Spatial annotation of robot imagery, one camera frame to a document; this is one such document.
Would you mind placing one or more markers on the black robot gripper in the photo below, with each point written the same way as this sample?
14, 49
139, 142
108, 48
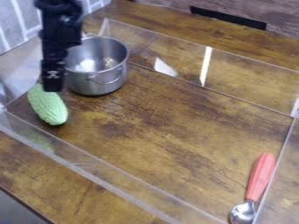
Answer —
55, 46

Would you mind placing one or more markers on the red handled metal spoon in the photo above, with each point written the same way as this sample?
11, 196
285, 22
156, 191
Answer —
243, 213

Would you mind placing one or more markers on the green bumpy gourd toy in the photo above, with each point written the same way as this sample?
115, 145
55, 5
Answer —
47, 105

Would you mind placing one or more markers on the black wall slot strip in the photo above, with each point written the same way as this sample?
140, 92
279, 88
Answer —
228, 18

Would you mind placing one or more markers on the clear acrylic tray barrier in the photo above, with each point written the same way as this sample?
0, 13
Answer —
160, 153

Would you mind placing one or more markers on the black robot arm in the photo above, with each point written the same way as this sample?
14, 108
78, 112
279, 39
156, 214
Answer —
62, 17

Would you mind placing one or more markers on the silver metal pot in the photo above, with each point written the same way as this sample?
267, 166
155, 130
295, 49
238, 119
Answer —
96, 66

